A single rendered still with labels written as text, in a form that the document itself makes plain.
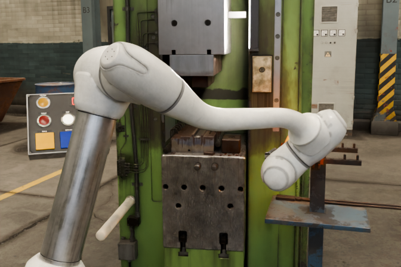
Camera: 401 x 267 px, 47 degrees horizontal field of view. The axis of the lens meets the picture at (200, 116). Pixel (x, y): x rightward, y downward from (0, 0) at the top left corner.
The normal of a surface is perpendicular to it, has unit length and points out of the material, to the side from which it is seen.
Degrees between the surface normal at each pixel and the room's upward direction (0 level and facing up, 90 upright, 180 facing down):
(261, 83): 90
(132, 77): 102
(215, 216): 90
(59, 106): 60
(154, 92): 112
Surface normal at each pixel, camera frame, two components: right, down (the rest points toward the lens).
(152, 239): -0.14, 0.15
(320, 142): 0.21, 0.48
